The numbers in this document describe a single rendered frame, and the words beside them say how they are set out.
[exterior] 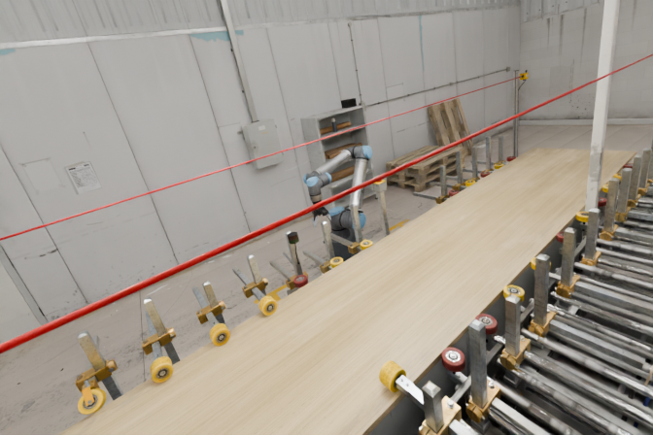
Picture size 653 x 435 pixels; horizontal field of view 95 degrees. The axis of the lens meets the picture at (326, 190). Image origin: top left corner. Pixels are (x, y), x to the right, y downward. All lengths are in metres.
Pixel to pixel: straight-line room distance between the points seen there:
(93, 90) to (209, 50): 1.32
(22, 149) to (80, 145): 0.44
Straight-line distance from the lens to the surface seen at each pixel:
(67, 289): 4.53
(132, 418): 1.57
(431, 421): 1.07
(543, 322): 1.60
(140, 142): 4.11
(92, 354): 1.74
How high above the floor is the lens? 1.91
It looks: 19 degrees down
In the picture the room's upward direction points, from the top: 12 degrees counter-clockwise
